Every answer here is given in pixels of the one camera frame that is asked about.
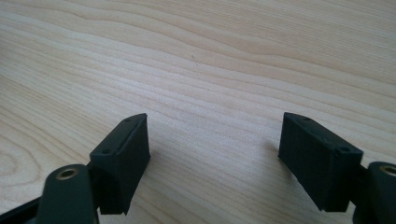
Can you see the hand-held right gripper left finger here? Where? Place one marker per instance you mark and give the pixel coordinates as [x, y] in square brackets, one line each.
[120, 165]

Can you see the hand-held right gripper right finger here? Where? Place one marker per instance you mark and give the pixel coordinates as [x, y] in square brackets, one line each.
[320, 165]

